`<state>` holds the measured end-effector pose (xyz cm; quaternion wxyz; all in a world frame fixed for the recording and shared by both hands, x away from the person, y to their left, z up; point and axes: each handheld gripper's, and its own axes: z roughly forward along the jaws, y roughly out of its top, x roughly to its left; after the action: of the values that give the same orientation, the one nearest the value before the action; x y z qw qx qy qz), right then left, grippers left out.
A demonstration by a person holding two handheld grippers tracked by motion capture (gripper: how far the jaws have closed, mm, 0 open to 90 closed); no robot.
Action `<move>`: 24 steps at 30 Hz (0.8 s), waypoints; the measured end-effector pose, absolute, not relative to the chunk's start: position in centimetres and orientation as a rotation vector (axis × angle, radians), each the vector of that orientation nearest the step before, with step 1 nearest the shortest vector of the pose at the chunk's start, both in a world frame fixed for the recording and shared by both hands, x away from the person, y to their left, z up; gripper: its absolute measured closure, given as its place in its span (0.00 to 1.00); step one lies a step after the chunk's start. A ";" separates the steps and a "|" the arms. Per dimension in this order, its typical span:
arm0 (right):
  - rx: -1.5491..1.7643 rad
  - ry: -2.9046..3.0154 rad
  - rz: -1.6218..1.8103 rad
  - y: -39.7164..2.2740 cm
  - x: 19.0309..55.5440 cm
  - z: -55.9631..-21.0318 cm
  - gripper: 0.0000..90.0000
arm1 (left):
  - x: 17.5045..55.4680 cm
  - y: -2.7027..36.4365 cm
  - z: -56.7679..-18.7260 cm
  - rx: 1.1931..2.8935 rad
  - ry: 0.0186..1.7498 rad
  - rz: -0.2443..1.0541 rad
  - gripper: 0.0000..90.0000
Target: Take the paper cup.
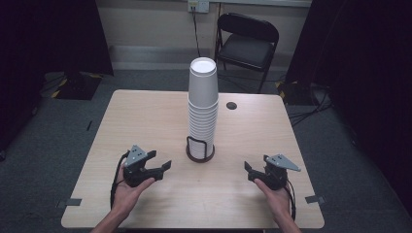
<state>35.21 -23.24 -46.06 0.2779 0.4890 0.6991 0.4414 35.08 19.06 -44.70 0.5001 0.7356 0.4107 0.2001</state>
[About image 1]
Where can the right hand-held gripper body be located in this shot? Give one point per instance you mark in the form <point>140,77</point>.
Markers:
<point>278,171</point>

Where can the person's right hand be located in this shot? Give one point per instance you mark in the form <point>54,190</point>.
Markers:
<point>275,197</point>

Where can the small dark floor tape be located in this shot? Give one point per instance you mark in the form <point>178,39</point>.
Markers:
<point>89,125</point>

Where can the white wall socket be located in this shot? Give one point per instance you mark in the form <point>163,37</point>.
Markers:
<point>198,6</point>

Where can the white paper cup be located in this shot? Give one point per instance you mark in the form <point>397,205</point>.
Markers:
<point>203,82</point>

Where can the dark curtain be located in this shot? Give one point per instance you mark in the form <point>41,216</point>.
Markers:
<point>366,64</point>
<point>48,35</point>

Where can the stack of white cups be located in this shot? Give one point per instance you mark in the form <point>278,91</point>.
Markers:
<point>201,129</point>

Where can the person's left hand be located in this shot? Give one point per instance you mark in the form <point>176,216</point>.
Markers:
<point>129,194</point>

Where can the black folding chair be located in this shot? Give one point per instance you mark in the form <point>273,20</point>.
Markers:
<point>249,48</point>

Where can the grey tape strip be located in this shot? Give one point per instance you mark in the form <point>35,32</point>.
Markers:
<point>69,202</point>
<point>315,199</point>

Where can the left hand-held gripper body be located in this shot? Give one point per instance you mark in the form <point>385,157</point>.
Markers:
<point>135,168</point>

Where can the stand base with yellow stripes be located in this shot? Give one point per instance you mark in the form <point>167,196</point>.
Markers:
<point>74,85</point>

